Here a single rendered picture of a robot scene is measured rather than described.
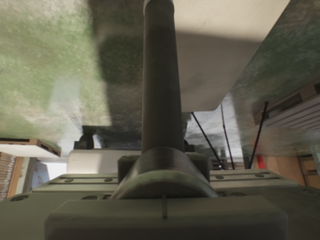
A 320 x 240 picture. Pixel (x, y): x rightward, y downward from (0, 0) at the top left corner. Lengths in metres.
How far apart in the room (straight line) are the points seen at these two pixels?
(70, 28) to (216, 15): 0.62
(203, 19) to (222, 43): 0.13
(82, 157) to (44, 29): 1.24
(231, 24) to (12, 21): 0.87
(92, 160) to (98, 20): 1.33
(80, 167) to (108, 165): 0.27
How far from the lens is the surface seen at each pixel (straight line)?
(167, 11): 0.24
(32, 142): 2.98
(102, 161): 1.80
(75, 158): 1.86
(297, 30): 1.06
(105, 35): 0.88
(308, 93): 1.60
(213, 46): 0.65
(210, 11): 0.56
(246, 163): 5.07
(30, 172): 4.21
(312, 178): 6.43
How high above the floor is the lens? 0.64
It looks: 21 degrees down
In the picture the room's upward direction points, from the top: 179 degrees clockwise
